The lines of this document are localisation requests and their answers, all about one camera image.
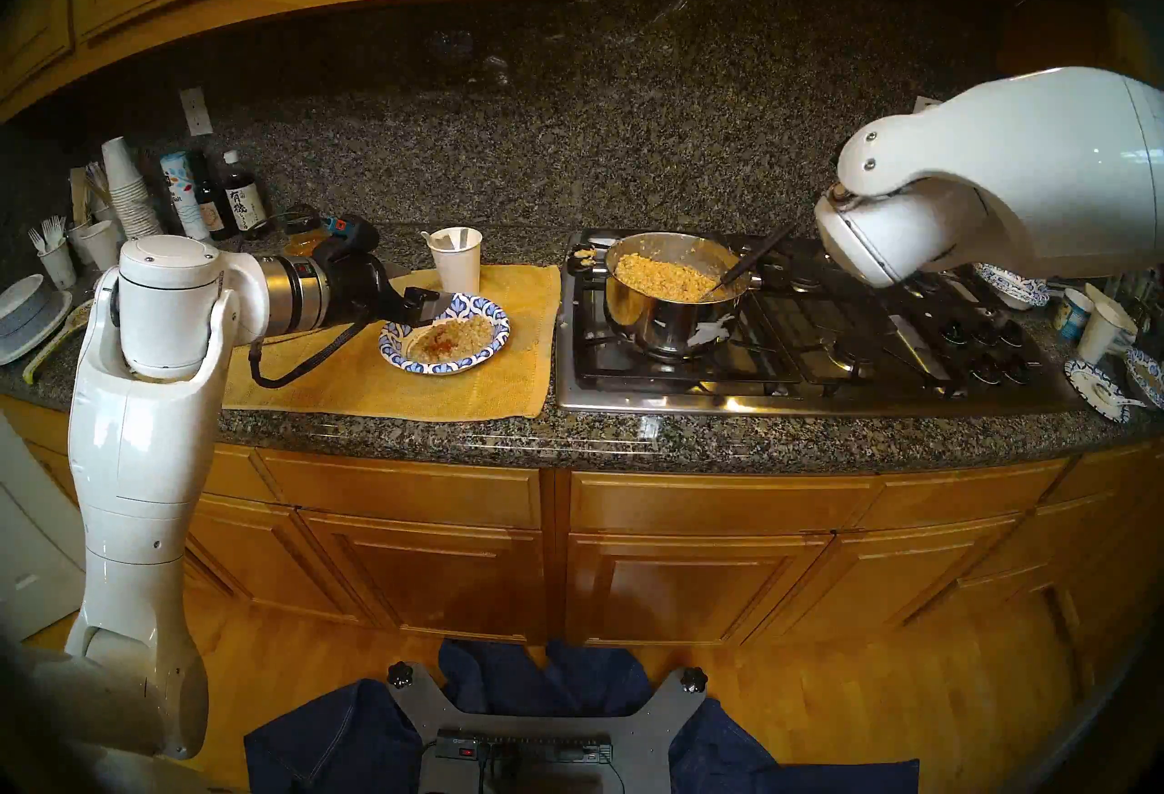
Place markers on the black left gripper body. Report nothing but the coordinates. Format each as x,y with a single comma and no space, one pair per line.
359,292

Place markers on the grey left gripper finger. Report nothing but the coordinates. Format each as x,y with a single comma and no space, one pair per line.
427,306

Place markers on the ground cinnamon jar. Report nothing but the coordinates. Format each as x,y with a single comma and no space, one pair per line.
305,242

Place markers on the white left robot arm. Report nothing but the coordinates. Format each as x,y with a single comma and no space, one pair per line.
145,456

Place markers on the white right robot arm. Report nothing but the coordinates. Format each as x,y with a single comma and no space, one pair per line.
1018,174

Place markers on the scooped oatmeal portion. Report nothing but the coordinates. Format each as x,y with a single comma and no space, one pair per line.
455,339

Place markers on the blue patterned paper bowl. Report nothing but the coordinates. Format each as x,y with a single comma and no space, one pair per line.
482,310

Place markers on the oatmeal in saucepan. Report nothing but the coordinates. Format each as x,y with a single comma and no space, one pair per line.
668,276

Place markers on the wooden spoon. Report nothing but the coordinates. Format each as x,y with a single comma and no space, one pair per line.
55,347

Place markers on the blue patterned bowl with food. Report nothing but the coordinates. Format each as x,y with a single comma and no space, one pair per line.
1146,374

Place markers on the white paper cup with spoons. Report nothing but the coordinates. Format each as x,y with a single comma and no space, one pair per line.
456,269

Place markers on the yellow terry towel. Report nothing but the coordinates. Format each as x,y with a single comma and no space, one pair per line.
364,383

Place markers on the soy sauce bottle white cap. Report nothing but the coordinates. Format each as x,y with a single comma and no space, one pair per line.
247,206

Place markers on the dark oil bottle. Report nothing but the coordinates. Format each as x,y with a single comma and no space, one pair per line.
214,210

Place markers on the white salt canister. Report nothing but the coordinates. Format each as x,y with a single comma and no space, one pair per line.
186,206

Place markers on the stainless steel saucepan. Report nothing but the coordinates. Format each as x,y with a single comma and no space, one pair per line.
664,329

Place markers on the stack of white paper cups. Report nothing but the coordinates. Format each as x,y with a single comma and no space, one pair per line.
132,197

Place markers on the white paper cup with sticks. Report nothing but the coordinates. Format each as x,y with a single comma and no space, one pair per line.
76,242
98,247

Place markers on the bundle of wooden stir sticks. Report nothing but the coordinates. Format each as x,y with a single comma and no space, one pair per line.
98,179

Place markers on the flat wooden cutlery pack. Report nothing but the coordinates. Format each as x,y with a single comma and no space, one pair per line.
78,192

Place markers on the white paper cup with forks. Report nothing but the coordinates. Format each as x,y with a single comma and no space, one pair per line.
59,267

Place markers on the large white plate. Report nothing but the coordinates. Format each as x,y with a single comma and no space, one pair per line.
56,324

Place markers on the white plastic fork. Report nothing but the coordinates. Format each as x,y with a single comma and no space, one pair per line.
49,232
37,239
59,229

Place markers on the wooden lower cabinets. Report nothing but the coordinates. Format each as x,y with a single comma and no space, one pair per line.
637,547

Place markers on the grey stack of paper plates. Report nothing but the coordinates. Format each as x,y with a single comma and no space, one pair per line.
23,306

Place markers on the stainless gas cooktop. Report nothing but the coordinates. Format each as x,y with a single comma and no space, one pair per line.
818,365

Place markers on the dark blue denim cloth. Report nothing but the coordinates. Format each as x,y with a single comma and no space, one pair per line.
346,747

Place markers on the stack of blue patterned bowls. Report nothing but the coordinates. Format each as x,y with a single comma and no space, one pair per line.
1014,288

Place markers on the small printed food tub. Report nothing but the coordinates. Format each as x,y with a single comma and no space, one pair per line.
1073,315

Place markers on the blue patterned paper plate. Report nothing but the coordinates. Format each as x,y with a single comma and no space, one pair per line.
1091,390

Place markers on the dark wooden corner cabinet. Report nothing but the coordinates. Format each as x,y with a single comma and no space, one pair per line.
1064,29

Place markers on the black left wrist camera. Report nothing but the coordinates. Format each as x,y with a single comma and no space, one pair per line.
350,236

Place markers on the white wall outlet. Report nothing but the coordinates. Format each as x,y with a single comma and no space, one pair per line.
196,110
926,104

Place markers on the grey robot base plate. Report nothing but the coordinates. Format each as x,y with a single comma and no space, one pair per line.
655,729

